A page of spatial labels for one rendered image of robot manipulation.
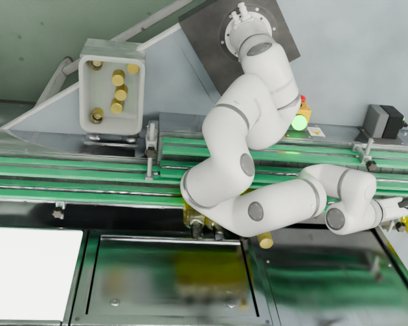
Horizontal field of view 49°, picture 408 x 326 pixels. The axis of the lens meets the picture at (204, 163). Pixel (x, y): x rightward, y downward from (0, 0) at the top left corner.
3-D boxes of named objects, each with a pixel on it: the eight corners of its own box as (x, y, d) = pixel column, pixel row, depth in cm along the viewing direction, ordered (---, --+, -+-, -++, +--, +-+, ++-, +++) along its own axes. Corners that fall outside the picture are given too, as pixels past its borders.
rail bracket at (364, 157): (346, 147, 134) (364, 171, 123) (353, 125, 131) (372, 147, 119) (359, 149, 135) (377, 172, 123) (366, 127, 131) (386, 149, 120)
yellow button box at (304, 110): (278, 119, 142) (284, 130, 135) (283, 97, 138) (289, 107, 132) (300, 121, 143) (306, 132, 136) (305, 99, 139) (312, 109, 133)
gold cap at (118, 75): (112, 68, 127) (111, 74, 123) (125, 69, 127) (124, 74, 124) (112, 80, 129) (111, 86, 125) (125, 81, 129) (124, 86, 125)
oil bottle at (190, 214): (181, 186, 136) (184, 231, 118) (182, 171, 133) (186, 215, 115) (199, 187, 137) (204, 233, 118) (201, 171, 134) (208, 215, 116)
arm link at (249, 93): (241, 101, 82) (271, 168, 90) (288, 37, 96) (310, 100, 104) (201, 106, 88) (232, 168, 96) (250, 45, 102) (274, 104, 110)
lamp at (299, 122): (289, 127, 135) (291, 131, 132) (292, 113, 133) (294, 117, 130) (303, 128, 136) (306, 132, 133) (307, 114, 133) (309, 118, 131)
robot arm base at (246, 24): (212, 14, 117) (218, 30, 104) (256, -9, 115) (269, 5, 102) (236, 65, 125) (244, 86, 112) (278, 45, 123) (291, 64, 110)
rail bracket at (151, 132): (144, 165, 131) (142, 189, 120) (147, 112, 122) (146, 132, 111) (154, 165, 131) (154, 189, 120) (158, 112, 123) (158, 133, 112)
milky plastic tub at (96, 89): (84, 118, 136) (79, 132, 128) (83, 45, 125) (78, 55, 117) (142, 123, 138) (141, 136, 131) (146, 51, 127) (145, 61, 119)
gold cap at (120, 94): (115, 83, 129) (114, 88, 125) (127, 84, 130) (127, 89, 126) (115, 94, 131) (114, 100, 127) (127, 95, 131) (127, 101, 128)
